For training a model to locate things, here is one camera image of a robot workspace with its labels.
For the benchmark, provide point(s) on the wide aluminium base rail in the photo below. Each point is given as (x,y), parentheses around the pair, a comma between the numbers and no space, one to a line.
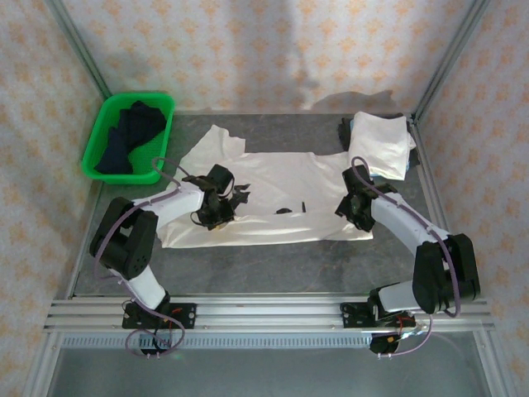
(268,316)

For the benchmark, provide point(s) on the green plastic basket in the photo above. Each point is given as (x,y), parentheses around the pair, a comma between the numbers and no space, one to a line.
(159,142)

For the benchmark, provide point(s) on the aluminium corner post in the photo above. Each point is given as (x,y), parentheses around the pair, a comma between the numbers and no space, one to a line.
(78,45)
(450,54)

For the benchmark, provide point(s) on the aluminium side rail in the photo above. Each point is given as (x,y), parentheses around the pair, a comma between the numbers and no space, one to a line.
(430,190)
(82,248)

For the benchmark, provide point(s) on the large white t-shirt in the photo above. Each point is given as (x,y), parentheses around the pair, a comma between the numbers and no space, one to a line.
(281,182)

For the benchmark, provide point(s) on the folded white t-shirt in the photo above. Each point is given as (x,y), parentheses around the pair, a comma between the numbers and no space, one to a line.
(380,140)

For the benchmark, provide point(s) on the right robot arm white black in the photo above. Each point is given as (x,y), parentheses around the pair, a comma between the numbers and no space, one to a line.
(405,223)

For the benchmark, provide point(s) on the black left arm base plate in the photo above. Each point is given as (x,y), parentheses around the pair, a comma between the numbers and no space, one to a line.
(186,316)

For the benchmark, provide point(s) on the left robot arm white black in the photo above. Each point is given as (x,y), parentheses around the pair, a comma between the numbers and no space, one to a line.
(177,204)

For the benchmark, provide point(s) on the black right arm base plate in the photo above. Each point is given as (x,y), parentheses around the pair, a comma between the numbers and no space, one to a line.
(351,316)

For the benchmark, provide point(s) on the dark navy t-shirt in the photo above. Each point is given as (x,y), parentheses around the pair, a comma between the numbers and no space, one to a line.
(124,140)

